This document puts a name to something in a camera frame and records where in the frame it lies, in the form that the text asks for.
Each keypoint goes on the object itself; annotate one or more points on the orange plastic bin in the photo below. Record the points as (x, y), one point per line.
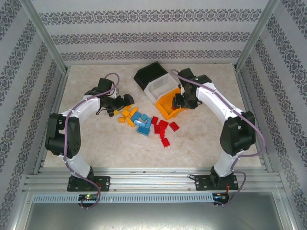
(163, 105)

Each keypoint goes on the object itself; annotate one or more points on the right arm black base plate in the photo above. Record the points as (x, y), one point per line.
(201, 183)

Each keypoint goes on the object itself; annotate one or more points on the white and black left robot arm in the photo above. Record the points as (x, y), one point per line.
(54, 134)

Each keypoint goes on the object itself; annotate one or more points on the grey metal sheet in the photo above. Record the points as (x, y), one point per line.
(153, 218)

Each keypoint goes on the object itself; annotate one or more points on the long blue lego brick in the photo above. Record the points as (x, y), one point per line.
(148, 122)

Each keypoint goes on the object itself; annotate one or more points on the long yellow lego brick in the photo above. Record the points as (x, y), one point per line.
(134, 111)

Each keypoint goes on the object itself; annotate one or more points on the small blue lego brick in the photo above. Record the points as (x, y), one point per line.
(144, 117)

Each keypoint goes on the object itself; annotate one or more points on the black plastic bin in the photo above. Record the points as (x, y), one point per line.
(151, 72)

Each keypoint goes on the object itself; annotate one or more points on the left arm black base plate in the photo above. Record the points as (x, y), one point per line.
(104, 183)

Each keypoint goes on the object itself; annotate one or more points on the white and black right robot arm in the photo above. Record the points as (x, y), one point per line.
(235, 141)

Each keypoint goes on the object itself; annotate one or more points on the aluminium frame post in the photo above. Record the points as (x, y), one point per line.
(257, 33)
(43, 33)

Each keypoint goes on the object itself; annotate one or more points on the white plastic bin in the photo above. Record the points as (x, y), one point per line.
(159, 82)

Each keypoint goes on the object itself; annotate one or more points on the large blue lego brick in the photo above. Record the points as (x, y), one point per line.
(143, 131)

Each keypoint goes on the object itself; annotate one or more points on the shiny light blue lego brick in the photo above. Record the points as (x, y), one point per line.
(139, 123)

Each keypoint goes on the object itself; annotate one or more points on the aluminium mounting rail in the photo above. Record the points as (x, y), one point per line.
(148, 182)

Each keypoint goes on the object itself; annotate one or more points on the aluminium table side rail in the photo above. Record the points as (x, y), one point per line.
(244, 95)
(58, 95)

